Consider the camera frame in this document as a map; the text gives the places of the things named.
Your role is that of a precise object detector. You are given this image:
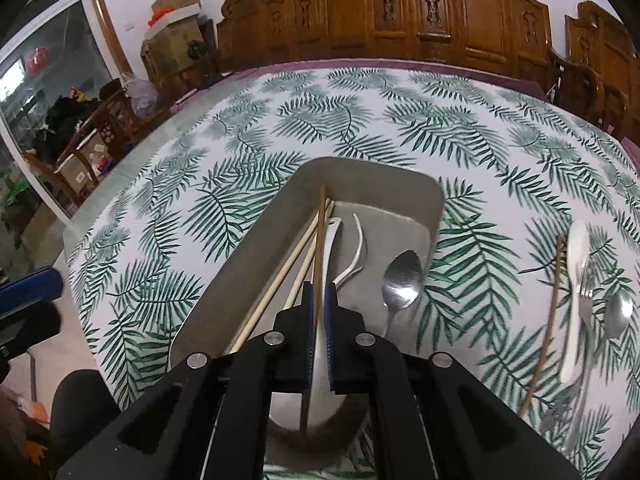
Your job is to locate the cardboard box under chair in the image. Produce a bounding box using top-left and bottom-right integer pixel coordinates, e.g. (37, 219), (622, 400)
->
(57, 135), (108, 186)

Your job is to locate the small metal fork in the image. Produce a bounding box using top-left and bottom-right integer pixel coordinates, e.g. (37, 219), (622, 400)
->
(540, 385), (583, 433)

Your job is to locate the wooden chair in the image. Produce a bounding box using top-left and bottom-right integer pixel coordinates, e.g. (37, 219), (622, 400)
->
(22, 77), (171, 206)

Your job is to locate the green leaf print tablecloth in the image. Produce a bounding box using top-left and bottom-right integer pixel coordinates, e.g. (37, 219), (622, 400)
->
(67, 67), (640, 480)

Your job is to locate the glass sliding door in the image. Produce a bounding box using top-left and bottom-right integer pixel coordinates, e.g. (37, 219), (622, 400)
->
(0, 0), (126, 221)

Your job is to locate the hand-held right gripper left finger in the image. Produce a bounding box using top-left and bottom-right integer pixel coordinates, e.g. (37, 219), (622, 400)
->
(55, 280), (317, 480)

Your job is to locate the white ceramic spoon on table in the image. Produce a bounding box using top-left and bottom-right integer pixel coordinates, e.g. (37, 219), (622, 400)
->
(557, 220), (592, 385)

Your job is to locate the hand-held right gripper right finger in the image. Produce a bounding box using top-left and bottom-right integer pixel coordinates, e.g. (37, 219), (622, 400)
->
(324, 282), (583, 480)

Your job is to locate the large cardboard box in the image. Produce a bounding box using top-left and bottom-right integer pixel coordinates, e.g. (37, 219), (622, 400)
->
(141, 22), (216, 86)

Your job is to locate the white flat box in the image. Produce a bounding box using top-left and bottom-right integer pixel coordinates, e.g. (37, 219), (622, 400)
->
(145, 2), (201, 41)

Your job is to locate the long carved wooden sofa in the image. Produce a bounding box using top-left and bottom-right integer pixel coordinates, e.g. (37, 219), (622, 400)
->
(216, 0), (553, 73)

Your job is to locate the straight white handled utensil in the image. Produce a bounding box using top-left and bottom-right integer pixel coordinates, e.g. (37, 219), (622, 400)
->
(310, 216), (344, 411)

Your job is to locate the rectangular metal tray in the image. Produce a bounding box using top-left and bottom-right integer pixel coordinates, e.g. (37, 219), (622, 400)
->
(167, 156), (446, 466)

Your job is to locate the light wooden chopstick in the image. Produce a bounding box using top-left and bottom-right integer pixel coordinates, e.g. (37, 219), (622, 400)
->
(229, 199), (333, 355)
(280, 202), (337, 311)

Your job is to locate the person's leg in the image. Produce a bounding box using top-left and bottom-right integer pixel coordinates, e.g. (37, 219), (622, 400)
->
(50, 369), (123, 461)

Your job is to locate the wooden door frame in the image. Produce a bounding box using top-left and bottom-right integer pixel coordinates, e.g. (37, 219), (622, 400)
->
(82, 0), (133, 78)

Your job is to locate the carved wooden armchair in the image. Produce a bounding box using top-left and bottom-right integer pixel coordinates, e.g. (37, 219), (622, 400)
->
(547, 1), (640, 141)

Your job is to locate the red round ornament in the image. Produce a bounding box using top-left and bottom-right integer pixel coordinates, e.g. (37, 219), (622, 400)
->
(25, 46), (51, 76)

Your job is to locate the dark wooden chopstick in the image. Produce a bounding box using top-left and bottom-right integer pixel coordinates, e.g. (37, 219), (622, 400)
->
(299, 183), (327, 436)
(519, 234), (567, 419)

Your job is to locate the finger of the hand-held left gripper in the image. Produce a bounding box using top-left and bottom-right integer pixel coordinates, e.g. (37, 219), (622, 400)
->
(0, 266), (65, 317)
(0, 301), (62, 358)

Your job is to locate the metal spoon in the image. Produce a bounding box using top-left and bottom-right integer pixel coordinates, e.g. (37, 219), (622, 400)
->
(380, 249), (427, 341)
(597, 290), (635, 361)

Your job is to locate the clear plastic bag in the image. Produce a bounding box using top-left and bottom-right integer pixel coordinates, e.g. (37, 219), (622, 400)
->
(122, 72), (161, 116)

